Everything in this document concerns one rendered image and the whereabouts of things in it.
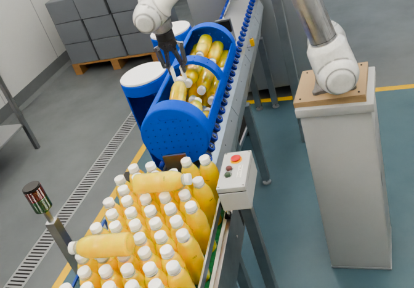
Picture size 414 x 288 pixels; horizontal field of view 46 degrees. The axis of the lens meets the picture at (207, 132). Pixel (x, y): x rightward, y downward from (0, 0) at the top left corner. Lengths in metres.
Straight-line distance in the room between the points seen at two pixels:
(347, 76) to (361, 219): 0.87
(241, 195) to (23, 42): 4.98
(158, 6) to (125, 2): 3.74
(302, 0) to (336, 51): 0.22
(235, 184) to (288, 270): 1.24
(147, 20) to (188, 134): 0.48
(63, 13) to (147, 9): 4.23
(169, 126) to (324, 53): 0.66
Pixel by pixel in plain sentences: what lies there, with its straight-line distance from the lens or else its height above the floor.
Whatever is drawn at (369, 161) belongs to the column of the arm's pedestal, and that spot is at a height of 0.70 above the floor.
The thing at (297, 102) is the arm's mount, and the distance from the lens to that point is 2.12.
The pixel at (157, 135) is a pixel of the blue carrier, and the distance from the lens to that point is 2.00.
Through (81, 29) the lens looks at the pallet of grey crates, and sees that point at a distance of 5.98.
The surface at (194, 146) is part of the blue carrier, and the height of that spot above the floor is 1.04.
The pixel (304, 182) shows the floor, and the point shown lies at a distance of 3.29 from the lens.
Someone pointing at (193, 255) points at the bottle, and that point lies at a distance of 1.54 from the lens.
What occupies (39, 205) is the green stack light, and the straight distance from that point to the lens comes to 1.77.
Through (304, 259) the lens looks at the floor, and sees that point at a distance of 2.83.
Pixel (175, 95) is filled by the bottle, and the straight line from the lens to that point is 2.05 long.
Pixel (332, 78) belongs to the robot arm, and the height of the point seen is 1.22.
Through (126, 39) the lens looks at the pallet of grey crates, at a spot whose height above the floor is 0.34.
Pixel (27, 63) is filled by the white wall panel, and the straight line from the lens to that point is 6.32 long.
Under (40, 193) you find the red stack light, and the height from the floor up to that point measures 1.23.
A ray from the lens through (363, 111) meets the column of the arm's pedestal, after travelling 2.09.
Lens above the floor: 2.09
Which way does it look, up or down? 31 degrees down
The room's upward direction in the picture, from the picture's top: 19 degrees counter-clockwise
